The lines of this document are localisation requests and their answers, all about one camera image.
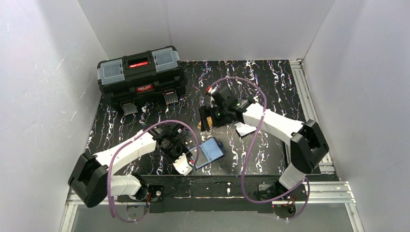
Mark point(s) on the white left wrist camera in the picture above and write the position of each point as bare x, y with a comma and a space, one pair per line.
182, 165

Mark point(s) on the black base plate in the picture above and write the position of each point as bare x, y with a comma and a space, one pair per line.
200, 193

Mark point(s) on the orange credit card stack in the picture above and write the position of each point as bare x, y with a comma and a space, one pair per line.
205, 126

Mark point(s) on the white card stack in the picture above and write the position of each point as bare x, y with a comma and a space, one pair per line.
244, 129

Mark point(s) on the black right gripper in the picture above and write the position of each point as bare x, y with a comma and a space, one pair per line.
211, 113

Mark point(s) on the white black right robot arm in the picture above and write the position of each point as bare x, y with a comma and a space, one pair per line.
306, 140

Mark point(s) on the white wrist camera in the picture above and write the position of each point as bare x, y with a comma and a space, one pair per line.
210, 91
182, 165

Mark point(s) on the navy blue card holder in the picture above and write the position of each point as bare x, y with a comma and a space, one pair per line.
211, 150

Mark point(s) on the black red toolbox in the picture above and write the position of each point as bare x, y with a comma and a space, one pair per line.
149, 76

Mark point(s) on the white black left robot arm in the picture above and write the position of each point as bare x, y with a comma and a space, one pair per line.
93, 177

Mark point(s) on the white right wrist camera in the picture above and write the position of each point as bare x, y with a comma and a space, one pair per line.
210, 91

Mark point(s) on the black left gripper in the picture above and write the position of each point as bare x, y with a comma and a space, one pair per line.
181, 152

